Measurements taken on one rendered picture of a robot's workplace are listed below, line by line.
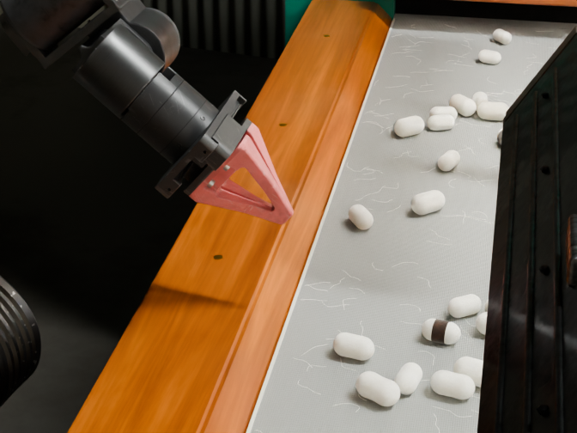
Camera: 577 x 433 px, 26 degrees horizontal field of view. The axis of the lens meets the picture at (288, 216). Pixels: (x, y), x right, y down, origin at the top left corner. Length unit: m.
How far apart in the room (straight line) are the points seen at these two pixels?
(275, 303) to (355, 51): 0.62
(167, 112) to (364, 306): 0.26
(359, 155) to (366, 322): 0.35
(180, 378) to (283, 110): 0.55
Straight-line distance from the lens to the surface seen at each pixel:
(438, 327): 1.05
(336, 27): 1.73
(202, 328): 1.03
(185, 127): 0.97
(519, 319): 0.45
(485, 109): 1.49
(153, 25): 1.04
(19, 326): 1.07
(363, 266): 1.17
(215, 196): 1.00
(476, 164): 1.38
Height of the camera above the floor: 1.31
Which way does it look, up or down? 27 degrees down
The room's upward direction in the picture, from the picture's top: straight up
